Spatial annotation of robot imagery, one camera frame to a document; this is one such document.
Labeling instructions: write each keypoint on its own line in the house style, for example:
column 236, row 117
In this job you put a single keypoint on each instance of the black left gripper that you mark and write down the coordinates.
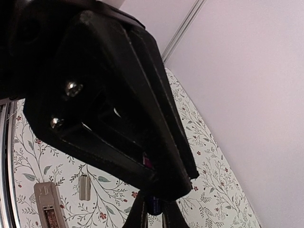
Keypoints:
column 30, row 32

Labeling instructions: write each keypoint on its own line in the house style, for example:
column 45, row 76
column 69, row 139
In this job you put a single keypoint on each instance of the grey remote battery cover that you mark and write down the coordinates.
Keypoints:
column 84, row 187

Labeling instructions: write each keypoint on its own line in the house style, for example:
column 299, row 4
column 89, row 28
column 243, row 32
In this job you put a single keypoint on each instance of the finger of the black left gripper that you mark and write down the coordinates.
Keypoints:
column 150, row 58
column 94, row 102

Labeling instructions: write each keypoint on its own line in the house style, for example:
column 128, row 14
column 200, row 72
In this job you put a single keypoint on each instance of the black battery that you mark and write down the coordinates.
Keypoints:
column 154, row 205

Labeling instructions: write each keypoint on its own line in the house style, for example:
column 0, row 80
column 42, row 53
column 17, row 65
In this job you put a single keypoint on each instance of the white air conditioner remote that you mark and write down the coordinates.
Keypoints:
column 48, row 205

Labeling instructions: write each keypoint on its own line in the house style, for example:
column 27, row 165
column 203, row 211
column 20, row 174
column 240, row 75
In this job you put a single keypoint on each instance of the floral patterned table mat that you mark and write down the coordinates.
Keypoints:
column 216, row 200

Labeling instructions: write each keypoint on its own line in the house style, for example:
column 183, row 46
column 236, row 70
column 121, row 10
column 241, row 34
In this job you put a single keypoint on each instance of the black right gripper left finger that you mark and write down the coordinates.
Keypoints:
column 137, row 217

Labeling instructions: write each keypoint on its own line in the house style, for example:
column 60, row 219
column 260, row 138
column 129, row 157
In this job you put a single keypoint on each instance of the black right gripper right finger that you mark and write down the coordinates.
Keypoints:
column 172, row 216

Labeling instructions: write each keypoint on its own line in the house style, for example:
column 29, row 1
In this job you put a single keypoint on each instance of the left aluminium frame post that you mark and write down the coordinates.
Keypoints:
column 182, row 29

